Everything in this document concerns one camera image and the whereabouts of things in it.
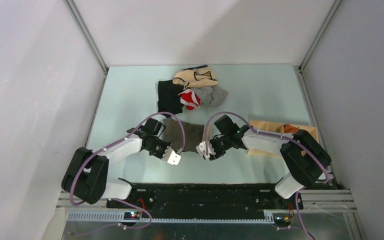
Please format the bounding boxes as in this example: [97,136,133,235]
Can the circuit board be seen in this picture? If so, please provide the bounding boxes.
[123,211,142,221]
[273,216,293,229]

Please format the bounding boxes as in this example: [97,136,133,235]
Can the right circuit board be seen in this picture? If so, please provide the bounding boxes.
[273,216,293,229]

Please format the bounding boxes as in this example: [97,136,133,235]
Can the red white underwear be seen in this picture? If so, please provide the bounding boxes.
[178,89,201,111]

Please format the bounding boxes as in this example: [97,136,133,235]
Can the brown boxer briefs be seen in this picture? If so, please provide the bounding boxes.
[162,118,212,154]

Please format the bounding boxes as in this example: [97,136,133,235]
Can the rolled orange underwear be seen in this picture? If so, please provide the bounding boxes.
[283,124,299,134]

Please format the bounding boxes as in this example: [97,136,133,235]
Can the aluminium frame rail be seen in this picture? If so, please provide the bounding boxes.
[62,190,366,240]

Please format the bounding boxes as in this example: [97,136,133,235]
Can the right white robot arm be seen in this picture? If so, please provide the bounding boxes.
[196,111,332,209]

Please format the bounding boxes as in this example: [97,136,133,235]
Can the wooden compartment box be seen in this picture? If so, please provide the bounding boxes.
[247,120,320,159]

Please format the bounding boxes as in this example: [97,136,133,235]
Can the grey striped underwear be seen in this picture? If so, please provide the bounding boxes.
[193,85,228,108]

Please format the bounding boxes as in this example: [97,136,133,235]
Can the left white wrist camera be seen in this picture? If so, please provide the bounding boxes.
[163,147,181,166]

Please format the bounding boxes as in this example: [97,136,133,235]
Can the beige underwear black trim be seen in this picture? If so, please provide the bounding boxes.
[172,65,218,89]

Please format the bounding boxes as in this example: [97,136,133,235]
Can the left circuit board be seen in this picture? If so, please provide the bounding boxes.
[123,211,142,221]

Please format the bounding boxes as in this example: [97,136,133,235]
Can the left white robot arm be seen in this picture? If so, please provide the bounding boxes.
[61,118,181,208]

